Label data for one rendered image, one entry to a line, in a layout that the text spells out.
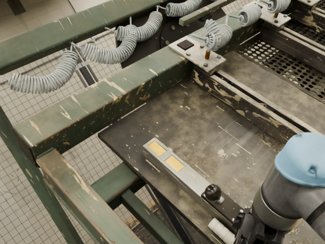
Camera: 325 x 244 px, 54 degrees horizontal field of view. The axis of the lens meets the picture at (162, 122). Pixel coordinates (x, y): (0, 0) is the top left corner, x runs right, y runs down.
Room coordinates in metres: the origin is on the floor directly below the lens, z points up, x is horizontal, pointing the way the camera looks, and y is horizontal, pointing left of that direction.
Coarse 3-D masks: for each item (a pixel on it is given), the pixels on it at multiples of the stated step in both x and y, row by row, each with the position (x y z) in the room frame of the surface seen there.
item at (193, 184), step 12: (156, 156) 0.89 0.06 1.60; (168, 156) 0.89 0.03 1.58; (168, 168) 0.86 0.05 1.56; (180, 180) 0.84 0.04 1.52; (192, 180) 0.83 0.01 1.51; (204, 180) 0.83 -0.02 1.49; (192, 192) 0.82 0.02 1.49; (204, 204) 0.80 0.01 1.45; (216, 216) 0.78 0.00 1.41; (228, 228) 0.76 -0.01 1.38
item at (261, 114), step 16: (208, 16) 1.07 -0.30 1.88; (208, 32) 1.06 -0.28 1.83; (176, 48) 1.16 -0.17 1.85; (192, 48) 1.17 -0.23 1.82; (208, 64) 1.10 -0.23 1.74; (192, 80) 1.19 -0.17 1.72; (208, 80) 1.12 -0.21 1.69; (224, 80) 1.11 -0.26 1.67; (224, 96) 1.10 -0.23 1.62; (240, 96) 1.04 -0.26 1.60; (256, 96) 1.04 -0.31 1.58; (240, 112) 1.07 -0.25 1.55; (256, 112) 1.02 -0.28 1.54; (272, 112) 0.99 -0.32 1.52; (288, 112) 0.99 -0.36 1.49; (272, 128) 0.99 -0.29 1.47; (288, 128) 0.95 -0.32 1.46; (304, 128) 0.95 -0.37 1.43
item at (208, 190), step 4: (212, 184) 0.70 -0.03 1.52; (208, 188) 0.69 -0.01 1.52; (212, 188) 0.68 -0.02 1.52; (216, 188) 0.68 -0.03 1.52; (220, 188) 0.69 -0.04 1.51; (208, 192) 0.68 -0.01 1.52; (212, 192) 0.68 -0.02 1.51; (216, 192) 0.68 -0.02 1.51; (220, 192) 0.68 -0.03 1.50; (208, 196) 0.68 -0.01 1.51; (212, 196) 0.68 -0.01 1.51; (216, 196) 0.68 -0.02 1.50; (220, 196) 0.68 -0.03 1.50; (212, 200) 0.68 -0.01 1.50; (216, 200) 0.69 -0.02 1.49; (220, 200) 0.77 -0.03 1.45
